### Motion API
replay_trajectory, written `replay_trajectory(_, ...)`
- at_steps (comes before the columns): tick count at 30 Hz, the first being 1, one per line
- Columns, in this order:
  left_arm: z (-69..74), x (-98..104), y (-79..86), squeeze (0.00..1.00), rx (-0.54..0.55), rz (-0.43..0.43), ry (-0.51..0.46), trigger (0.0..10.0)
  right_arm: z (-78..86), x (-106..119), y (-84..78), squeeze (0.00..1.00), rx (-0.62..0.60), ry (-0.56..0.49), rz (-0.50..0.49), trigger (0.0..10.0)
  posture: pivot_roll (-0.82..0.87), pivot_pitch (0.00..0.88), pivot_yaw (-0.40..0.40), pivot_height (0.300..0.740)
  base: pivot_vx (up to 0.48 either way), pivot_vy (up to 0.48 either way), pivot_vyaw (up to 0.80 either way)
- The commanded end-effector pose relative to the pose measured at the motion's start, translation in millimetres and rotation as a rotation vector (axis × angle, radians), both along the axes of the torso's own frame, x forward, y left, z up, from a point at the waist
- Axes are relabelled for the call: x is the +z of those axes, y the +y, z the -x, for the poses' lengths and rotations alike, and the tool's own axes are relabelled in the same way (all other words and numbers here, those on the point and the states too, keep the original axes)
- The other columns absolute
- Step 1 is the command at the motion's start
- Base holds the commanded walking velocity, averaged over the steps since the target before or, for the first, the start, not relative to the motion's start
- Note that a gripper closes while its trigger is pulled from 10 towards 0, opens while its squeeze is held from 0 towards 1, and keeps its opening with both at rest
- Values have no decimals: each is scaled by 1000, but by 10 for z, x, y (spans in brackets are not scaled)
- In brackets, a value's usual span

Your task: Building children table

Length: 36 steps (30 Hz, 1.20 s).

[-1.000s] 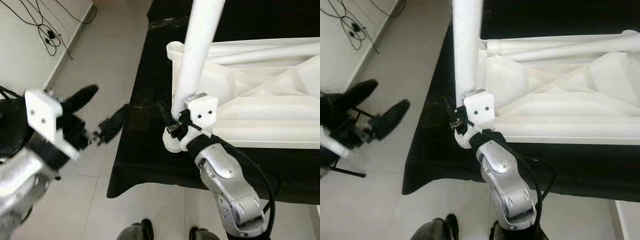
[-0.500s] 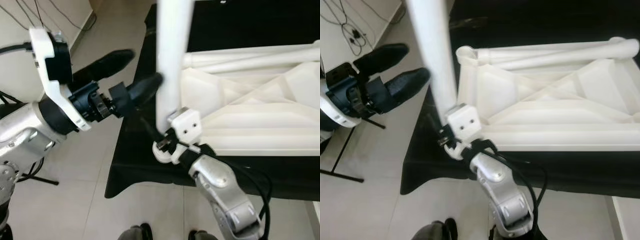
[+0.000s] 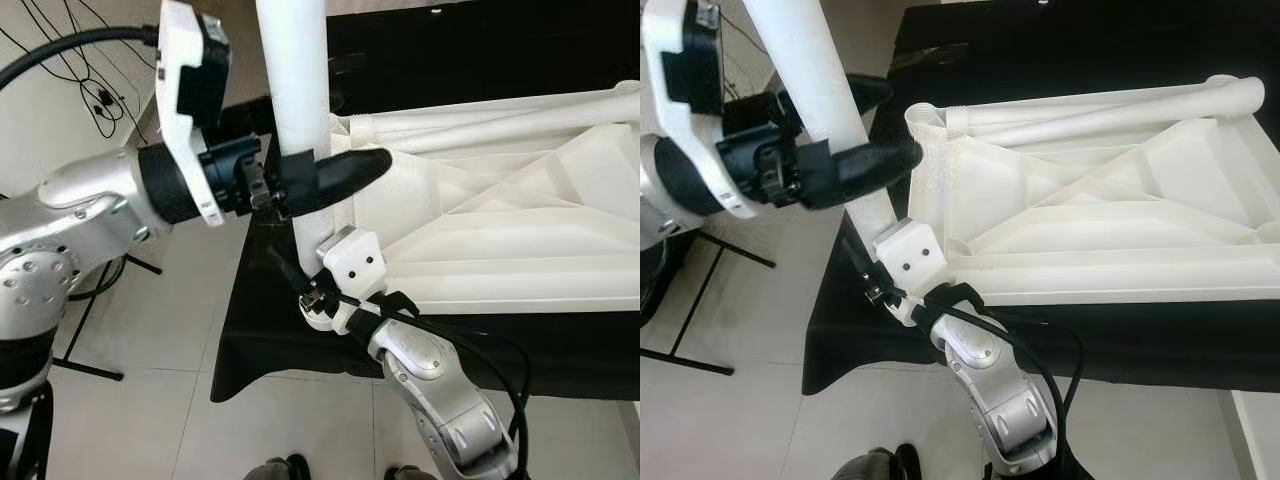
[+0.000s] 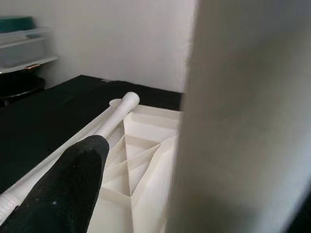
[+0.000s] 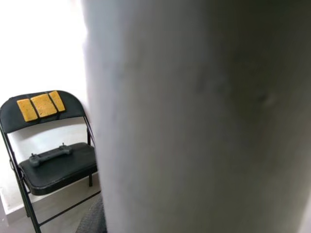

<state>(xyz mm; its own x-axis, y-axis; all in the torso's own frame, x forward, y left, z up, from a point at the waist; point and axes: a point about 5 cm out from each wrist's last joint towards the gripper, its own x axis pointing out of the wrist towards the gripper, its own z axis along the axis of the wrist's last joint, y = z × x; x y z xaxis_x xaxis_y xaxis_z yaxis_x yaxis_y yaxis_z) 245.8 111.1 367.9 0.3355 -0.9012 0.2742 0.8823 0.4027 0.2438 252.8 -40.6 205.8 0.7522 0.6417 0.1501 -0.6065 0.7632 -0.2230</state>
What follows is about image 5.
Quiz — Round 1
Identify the narrow yellow foam patch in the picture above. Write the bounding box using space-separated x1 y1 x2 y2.
17 98 38 122
49 90 66 113

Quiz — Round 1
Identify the black folding chair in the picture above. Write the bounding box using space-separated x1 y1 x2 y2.
0 90 102 233

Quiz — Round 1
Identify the wide yellow foam patch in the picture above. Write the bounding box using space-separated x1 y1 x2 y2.
31 93 56 118

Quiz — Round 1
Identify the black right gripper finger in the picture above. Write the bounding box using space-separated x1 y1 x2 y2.
75 194 107 233

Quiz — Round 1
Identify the white plastic table leg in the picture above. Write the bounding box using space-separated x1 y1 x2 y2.
81 0 311 233

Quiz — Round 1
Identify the black handheld controller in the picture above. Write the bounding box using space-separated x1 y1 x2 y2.
28 142 73 168

